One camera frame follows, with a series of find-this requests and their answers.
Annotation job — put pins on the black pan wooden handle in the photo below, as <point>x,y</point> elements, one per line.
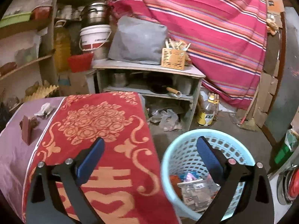
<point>161,83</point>

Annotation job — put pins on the white plastic bucket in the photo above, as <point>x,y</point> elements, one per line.
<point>94,37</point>

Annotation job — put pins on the clear oil bottle yellow label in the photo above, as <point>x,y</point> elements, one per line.
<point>208,110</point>

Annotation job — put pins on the red lid steel pot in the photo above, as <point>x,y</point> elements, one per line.
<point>287,186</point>

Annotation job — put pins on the red striped hanging cloth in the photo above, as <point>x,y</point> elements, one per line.
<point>226,39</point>

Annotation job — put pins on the red gold patterned cloth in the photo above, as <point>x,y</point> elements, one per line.
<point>125,186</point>

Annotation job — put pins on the purple table cloth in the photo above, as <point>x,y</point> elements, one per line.
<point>15,153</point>

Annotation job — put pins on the green plastic tub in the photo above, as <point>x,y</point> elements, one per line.
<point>13,19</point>

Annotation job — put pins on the yellow wooden utensil holder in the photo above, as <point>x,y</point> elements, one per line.
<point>174,54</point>

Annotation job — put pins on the green box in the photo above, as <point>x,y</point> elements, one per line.
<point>288,147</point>

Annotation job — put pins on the light blue plastic basket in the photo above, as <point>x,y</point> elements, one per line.
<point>182,157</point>

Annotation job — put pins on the cardboard box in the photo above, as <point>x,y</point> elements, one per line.
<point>72,83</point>

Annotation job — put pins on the small steel pot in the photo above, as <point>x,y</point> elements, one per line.
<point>119,80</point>

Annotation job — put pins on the red plastic basket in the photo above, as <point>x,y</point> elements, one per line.
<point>80,63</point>

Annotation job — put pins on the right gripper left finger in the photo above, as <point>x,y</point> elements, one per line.
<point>44,204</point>

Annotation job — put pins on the steel cooking pot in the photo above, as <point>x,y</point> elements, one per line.
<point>97,13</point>

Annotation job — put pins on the yellow egg tray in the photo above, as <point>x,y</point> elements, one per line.
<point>41,93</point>

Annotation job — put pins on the white crumpled paper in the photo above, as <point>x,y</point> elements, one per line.
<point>44,111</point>

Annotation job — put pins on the silver foil snack bag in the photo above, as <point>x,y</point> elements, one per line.
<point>199,194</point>

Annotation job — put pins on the grey low shelf table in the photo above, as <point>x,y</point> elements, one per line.
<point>188,81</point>

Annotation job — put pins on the red lidded container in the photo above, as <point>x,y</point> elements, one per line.
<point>41,12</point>

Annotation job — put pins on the wooden wall shelf unit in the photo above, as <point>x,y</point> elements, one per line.
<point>27,49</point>

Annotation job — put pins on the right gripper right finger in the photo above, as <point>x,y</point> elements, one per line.
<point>256,201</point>

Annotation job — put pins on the large yellow oil jug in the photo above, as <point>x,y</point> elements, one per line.
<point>61,46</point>

